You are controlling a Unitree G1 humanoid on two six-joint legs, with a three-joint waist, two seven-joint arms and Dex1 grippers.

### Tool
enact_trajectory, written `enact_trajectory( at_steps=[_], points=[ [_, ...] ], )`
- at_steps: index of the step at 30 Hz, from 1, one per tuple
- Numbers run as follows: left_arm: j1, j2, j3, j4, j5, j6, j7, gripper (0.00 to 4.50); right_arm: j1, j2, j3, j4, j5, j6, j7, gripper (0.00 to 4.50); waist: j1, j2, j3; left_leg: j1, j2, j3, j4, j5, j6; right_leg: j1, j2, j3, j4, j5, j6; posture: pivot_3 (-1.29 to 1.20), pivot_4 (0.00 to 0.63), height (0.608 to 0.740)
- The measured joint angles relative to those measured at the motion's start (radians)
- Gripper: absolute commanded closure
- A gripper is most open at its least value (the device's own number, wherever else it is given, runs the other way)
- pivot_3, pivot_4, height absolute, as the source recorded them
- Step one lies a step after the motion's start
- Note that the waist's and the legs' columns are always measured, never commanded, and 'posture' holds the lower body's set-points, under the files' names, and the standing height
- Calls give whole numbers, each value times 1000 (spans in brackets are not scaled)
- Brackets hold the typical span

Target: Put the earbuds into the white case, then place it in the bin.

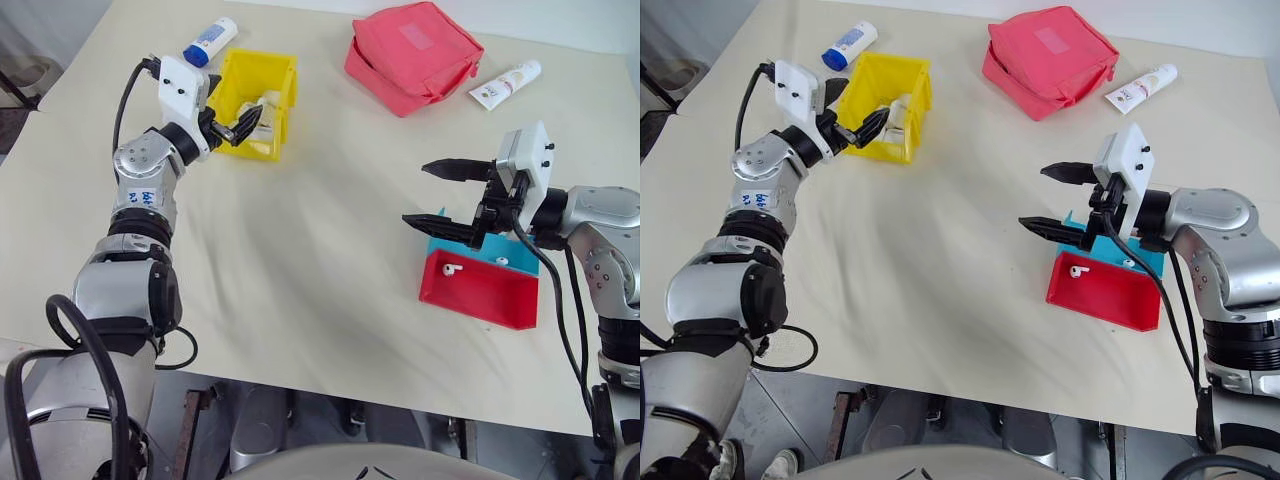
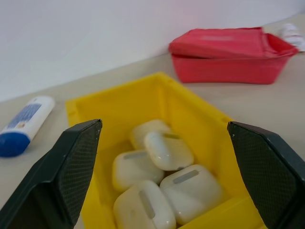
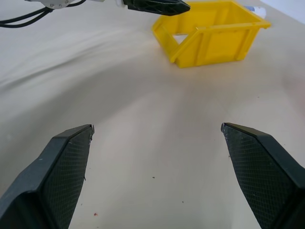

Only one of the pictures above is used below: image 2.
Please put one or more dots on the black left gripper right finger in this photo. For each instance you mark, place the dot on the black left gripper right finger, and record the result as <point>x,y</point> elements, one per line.
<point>269,171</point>

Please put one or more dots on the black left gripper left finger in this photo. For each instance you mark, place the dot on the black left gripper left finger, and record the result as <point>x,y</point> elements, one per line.
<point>59,171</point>

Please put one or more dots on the white earbud charging case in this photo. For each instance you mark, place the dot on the white earbud charging case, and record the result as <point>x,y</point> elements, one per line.
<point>133,171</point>
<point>193,193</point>
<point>140,210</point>
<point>166,152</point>
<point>140,131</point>

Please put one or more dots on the yellow plastic bin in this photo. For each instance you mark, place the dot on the yellow plastic bin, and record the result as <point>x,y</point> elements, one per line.
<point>143,102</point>

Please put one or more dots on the white tube with blue cap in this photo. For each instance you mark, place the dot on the white tube with blue cap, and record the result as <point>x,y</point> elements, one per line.
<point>28,119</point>

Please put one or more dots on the red fabric box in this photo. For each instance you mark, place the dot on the red fabric box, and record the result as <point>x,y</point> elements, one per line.
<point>226,70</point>

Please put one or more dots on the white printed package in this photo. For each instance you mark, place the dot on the white printed package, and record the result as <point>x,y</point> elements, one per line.
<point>291,34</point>

